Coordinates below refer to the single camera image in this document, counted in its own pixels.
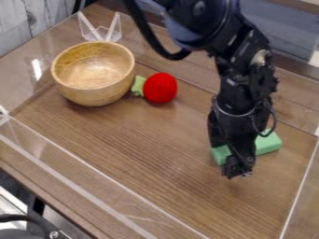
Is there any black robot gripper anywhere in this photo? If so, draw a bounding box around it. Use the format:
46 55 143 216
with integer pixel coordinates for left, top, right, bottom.
206 96 277 180

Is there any green foam block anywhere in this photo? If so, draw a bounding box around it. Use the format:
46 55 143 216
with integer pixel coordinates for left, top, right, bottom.
211 132 283 165

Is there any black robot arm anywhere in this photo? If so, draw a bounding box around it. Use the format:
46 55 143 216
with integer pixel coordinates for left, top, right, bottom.
122 0 279 178

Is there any brown wooden bowl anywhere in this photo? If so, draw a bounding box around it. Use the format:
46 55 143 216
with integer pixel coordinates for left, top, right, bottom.
51 41 135 106

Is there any red knitted strawberry toy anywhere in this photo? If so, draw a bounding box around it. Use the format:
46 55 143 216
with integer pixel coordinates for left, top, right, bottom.
131 73 179 104

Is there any black metal clamp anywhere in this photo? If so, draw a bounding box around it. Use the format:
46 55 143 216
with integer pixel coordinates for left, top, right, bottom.
29 198 86 239

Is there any clear acrylic tray wall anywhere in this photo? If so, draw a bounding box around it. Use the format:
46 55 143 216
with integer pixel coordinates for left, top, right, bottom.
0 105 209 239

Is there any clear acrylic corner bracket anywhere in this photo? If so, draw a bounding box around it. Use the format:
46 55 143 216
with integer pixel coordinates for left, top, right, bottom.
78 12 122 42

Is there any black cable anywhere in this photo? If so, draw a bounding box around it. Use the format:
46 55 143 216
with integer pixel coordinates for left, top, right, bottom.
0 214 51 239

